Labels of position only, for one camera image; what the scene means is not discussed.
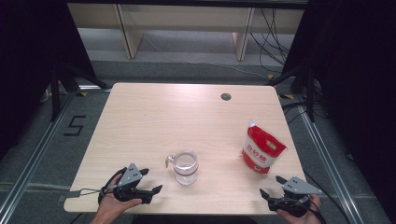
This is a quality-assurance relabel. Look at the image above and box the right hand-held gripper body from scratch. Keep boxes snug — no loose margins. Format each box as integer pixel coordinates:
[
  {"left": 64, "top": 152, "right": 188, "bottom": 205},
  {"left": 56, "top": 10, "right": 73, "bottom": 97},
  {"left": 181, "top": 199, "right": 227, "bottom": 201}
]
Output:
[{"left": 267, "top": 175, "right": 323, "bottom": 217}]

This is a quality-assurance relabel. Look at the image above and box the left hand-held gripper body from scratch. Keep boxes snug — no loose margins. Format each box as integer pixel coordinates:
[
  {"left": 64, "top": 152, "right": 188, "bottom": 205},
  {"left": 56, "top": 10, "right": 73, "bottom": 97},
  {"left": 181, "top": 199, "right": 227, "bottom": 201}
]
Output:
[{"left": 112, "top": 162, "right": 154, "bottom": 205}]

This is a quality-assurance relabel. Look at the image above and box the red and white pouch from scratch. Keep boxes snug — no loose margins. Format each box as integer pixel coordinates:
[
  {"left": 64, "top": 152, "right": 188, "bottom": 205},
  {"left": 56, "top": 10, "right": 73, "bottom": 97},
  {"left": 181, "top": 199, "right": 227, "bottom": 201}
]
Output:
[{"left": 241, "top": 119, "right": 288, "bottom": 175}]

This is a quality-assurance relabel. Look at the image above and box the clear glass jar with lid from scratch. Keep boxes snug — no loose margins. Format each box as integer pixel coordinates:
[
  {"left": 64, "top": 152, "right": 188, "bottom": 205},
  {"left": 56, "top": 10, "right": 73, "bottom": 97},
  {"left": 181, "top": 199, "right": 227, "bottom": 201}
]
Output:
[{"left": 164, "top": 149, "right": 200, "bottom": 187}]

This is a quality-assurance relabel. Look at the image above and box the person's right hand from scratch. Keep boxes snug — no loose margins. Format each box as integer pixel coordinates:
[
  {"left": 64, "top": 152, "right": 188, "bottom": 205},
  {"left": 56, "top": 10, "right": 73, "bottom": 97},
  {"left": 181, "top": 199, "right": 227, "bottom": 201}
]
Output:
[{"left": 276, "top": 194, "right": 321, "bottom": 224}]

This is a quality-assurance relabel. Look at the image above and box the person's left hand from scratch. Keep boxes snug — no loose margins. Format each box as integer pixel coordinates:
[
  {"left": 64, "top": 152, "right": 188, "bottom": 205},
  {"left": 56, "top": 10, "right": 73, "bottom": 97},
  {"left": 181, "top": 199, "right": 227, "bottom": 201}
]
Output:
[{"left": 98, "top": 174, "right": 143, "bottom": 217}]

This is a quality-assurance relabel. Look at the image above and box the grey tape strip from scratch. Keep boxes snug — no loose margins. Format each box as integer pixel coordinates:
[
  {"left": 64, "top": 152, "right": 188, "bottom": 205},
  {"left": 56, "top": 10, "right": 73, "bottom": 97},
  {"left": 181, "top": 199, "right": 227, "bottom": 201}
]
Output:
[{"left": 58, "top": 189, "right": 82, "bottom": 203}]

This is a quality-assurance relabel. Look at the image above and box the black metal stand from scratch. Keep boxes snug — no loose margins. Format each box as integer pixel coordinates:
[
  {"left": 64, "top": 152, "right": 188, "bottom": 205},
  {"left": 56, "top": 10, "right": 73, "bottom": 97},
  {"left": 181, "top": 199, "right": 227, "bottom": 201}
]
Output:
[
  {"left": 266, "top": 63, "right": 317, "bottom": 123},
  {"left": 49, "top": 61, "right": 112, "bottom": 123}
]

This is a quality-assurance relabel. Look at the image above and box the black curtain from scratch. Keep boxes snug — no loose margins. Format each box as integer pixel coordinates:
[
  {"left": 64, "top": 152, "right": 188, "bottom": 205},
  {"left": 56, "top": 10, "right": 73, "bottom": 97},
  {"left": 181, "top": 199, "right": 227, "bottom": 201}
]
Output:
[
  {"left": 0, "top": 0, "right": 98, "bottom": 161},
  {"left": 281, "top": 0, "right": 396, "bottom": 217}
]

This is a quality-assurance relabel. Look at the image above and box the light wooden shelf unit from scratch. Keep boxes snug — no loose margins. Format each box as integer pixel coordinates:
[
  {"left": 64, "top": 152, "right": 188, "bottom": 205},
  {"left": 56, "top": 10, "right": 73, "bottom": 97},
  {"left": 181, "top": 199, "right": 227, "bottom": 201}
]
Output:
[{"left": 67, "top": 3, "right": 304, "bottom": 62}]

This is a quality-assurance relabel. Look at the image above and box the black wrist strap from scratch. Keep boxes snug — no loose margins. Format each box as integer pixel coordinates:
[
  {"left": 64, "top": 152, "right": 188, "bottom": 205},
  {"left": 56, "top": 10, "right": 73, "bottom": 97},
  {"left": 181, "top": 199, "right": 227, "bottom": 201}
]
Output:
[
  {"left": 306, "top": 199, "right": 327, "bottom": 224},
  {"left": 98, "top": 167, "right": 128, "bottom": 205}
]

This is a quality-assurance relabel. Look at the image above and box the aluminium floor rail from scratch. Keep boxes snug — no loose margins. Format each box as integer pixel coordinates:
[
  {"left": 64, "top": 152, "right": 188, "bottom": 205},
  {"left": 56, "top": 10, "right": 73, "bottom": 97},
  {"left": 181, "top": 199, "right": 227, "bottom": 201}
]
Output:
[
  {"left": 0, "top": 91, "right": 77, "bottom": 217},
  {"left": 293, "top": 104, "right": 364, "bottom": 224}
]

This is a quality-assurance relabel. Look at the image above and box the thin cord loop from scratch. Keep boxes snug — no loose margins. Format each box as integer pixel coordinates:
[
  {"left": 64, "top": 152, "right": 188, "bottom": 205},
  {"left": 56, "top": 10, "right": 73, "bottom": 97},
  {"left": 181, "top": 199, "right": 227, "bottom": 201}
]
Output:
[{"left": 78, "top": 187, "right": 106, "bottom": 197}]

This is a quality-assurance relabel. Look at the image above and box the thin white floor cable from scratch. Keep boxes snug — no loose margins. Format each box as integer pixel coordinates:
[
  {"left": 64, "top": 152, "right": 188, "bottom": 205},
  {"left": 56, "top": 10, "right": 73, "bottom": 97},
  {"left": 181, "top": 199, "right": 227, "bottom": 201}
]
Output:
[{"left": 143, "top": 34, "right": 270, "bottom": 79}]

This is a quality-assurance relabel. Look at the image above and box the bundle of black cables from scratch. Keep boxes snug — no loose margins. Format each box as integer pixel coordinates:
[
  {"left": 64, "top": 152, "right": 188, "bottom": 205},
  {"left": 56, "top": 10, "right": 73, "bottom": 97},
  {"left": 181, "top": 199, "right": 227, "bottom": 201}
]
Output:
[{"left": 248, "top": 7, "right": 293, "bottom": 74}]

